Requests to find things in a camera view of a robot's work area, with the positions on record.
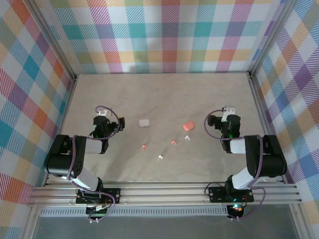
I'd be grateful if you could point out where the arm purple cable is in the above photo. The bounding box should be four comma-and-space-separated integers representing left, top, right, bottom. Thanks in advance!
204, 109, 267, 221
66, 106, 119, 223

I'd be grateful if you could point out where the grey slotted cable duct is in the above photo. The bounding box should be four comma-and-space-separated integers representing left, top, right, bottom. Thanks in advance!
39, 208, 229, 217

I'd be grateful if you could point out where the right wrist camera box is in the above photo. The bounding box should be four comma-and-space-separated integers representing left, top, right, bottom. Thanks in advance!
221, 105, 236, 122

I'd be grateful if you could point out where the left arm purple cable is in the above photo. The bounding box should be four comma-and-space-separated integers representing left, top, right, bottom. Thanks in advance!
66, 106, 119, 223

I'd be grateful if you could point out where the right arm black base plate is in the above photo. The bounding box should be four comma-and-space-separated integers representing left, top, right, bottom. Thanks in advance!
208, 186, 255, 203

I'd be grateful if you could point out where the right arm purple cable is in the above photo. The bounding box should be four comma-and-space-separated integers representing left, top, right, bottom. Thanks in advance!
204, 109, 267, 221

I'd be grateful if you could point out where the aluminium frame post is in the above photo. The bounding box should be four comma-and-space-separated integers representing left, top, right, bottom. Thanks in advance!
29, 0, 78, 81
249, 0, 299, 78

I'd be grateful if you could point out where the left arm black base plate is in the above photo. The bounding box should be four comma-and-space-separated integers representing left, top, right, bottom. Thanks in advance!
75, 188, 122, 204

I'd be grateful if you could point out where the aluminium mounting rail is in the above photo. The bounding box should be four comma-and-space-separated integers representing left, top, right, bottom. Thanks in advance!
26, 182, 304, 208

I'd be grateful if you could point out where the aluminium side rail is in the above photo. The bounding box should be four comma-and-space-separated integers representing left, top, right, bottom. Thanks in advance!
44, 74, 80, 187
248, 72, 285, 184

